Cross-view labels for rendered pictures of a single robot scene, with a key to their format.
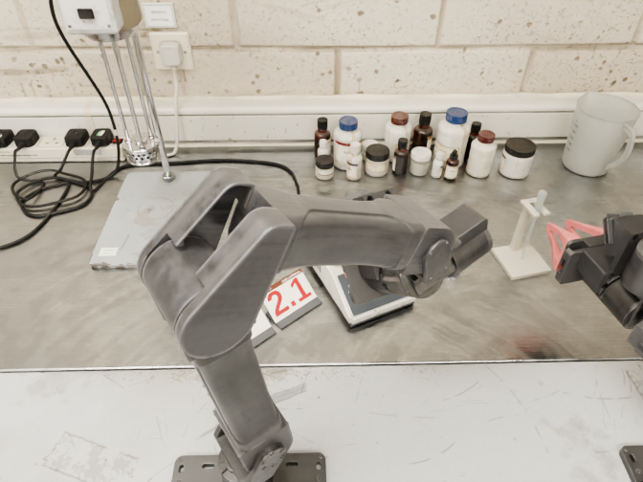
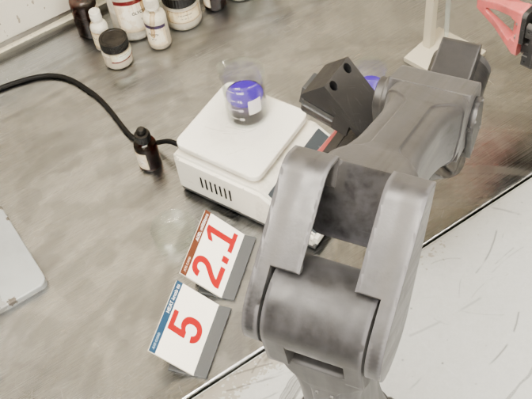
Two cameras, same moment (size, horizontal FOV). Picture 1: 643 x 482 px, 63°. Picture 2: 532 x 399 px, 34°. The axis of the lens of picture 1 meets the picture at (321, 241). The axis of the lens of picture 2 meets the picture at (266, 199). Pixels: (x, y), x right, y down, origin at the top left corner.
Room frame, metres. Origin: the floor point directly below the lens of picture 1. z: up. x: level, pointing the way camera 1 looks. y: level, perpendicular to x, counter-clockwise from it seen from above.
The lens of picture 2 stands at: (0.05, 0.25, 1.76)
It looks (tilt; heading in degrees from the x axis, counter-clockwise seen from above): 52 degrees down; 334
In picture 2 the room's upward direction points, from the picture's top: 8 degrees counter-clockwise
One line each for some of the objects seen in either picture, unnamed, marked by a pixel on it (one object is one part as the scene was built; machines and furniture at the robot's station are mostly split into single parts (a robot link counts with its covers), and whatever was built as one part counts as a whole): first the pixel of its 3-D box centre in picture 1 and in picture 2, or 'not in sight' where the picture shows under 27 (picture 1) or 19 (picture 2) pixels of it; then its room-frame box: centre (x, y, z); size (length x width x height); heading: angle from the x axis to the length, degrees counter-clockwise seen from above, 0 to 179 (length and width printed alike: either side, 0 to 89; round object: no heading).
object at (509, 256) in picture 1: (529, 236); (448, 22); (0.70, -0.38, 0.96); 0.08 x 0.08 x 0.13; 14
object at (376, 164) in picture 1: (377, 160); (180, 4); (1.00, -0.13, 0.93); 0.05 x 0.05 x 0.06
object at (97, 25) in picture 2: (322, 153); (99, 28); (1.02, 0.00, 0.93); 0.03 x 0.03 x 0.07
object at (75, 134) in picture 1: (75, 139); not in sight; (1.05, 0.57, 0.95); 0.07 x 0.04 x 0.02; 2
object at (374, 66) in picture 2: not in sight; (370, 84); (0.70, -0.25, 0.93); 0.04 x 0.04 x 0.06
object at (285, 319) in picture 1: (291, 297); (218, 254); (0.59, 0.05, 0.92); 0.09 x 0.06 x 0.04; 131
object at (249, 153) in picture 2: not in sight; (241, 129); (0.69, -0.05, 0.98); 0.12 x 0.12 x 0.01; 25
